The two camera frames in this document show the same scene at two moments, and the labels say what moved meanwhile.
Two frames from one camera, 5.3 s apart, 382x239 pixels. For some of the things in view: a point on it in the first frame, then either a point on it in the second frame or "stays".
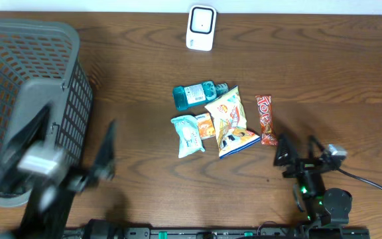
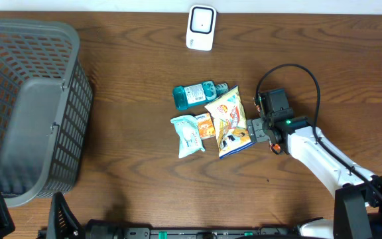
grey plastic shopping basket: x=25 y=68 stays
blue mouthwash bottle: x=197 y=95 stays
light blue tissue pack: x=190 y=142 stays
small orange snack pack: x=206 y=127 stays
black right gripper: x=307 y=164 → x=254 y=131
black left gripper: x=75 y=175 → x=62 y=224
